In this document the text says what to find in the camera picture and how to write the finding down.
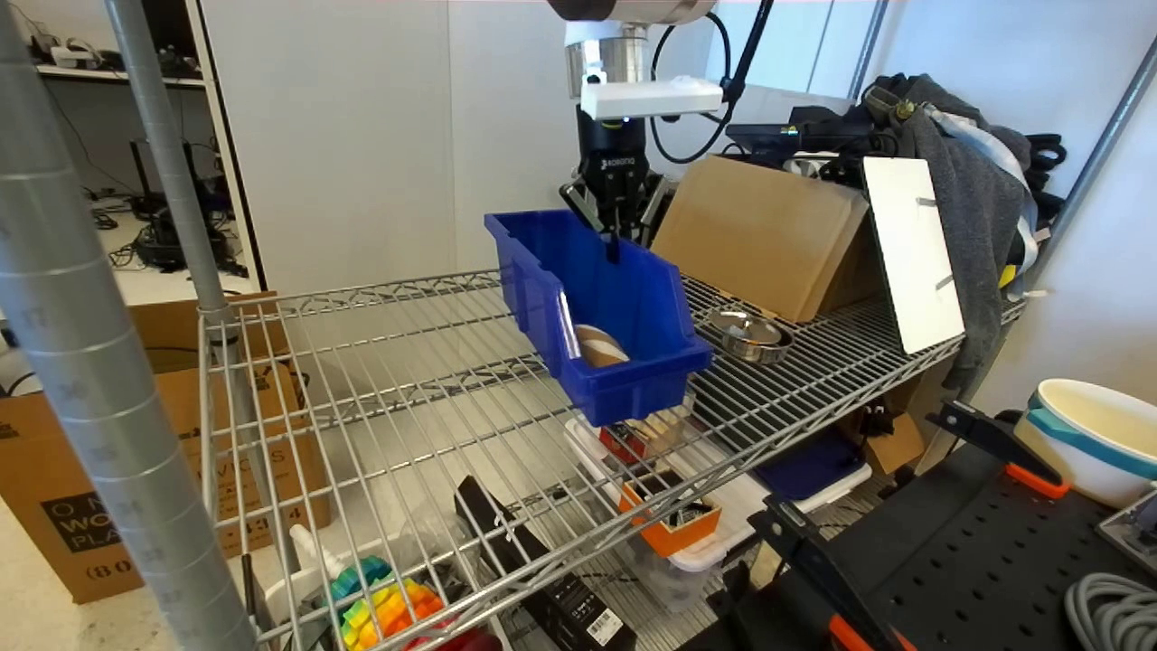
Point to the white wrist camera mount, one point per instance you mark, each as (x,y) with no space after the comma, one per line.
(651,96)

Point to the red orange plastic object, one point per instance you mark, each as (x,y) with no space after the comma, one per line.
(681,528)

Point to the grey cloth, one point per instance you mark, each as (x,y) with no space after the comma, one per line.
(964,241)

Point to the background storage shelf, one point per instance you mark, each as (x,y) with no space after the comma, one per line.
(157,241)

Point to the rainbow coloured toy blocks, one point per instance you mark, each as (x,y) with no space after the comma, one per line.
(380,600)

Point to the white bowl teal rim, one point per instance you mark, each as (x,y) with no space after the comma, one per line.
(1097,434)

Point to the blue plastic storage bin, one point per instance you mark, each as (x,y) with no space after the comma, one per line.
(617,307)

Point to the grey metal shelf pole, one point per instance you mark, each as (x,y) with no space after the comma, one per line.
(85,364)
(163,146)

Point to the small brown cardboard box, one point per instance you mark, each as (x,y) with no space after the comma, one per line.
(894,442)

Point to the white flat board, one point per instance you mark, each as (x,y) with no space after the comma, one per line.
(916,255)

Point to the grey plastic tray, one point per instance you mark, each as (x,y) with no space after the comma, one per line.
(1133,528)

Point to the dark blue flat object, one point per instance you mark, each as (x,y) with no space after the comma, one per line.
(806,467)

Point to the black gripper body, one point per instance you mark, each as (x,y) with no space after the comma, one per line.
(617,156)

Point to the long black box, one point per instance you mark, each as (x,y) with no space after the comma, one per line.
(545,565)

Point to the tan round object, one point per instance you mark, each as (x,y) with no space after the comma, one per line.
(597,349)

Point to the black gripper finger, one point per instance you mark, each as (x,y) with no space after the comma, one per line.
(645,219)
(617,241)

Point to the black backpack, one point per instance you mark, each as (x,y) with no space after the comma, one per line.
(892,101)

